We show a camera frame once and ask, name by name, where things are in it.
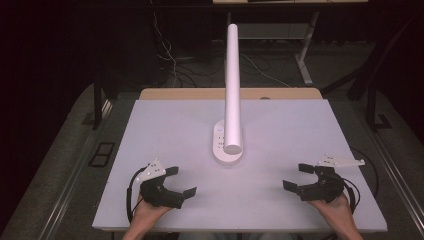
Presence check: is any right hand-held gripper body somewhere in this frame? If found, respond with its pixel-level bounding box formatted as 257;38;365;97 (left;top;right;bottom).
299;153;366;204

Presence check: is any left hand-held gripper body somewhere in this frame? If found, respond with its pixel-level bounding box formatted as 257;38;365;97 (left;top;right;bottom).
135;158;185;210

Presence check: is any person's left hand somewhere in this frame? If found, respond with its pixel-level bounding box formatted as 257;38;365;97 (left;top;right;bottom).
132;196;173;226

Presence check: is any person's right hand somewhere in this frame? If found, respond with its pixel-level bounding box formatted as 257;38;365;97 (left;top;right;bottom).
307;193;357;228

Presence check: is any white foam board cover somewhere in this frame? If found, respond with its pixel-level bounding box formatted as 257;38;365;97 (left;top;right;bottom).
92;98;388;233

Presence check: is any black metal stand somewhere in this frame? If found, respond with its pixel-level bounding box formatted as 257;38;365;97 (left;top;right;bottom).
365;79;394;133
82;78;105;131

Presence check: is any white desk lamp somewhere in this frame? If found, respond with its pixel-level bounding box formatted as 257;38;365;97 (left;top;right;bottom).
212;23;244;167

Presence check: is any white desk with metal legs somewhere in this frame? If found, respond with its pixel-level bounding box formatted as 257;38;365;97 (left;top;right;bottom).
212;0;369;87

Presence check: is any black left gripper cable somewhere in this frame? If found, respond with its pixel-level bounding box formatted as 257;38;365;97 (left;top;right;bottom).
125;165;148;225

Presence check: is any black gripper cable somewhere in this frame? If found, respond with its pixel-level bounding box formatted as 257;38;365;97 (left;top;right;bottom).
342;177;362;215
125;165;148;225

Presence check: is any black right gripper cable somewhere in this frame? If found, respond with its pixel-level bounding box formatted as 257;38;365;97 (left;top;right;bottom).
342;177;362;215

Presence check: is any thin black cable loop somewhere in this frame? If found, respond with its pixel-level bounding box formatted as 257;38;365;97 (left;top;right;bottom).
349;147;380;198

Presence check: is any black rectangular floor frame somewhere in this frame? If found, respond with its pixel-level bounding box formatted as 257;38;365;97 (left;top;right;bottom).
87;141;116;168

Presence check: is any aluminium rail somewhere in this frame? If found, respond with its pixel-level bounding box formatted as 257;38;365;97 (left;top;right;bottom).
361;109;424;234
35;98;114;240

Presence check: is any white floor cable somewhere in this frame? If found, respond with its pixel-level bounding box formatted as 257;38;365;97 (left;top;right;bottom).
150;0;178;88
239;53;292;89

